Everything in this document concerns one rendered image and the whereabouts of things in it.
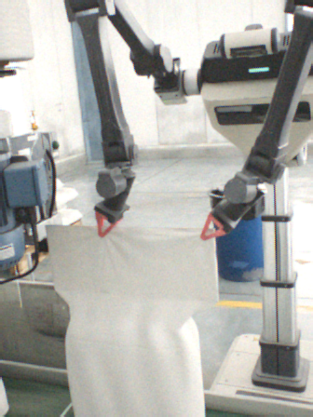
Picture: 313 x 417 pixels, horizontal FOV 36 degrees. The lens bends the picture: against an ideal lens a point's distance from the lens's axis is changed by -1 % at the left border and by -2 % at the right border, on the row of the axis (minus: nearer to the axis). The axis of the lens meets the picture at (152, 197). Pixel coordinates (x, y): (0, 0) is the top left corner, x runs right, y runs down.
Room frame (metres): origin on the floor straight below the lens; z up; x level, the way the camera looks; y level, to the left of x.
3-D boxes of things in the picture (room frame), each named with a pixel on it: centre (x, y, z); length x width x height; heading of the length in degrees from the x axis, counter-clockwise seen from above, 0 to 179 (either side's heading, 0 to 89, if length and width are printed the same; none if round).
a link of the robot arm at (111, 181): (1.20, 0.08, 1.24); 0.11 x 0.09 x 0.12; 156
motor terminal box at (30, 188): (1.03, 0.27, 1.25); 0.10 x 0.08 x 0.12; 3
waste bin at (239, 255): (3.44, -0.64, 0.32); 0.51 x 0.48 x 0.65; 158
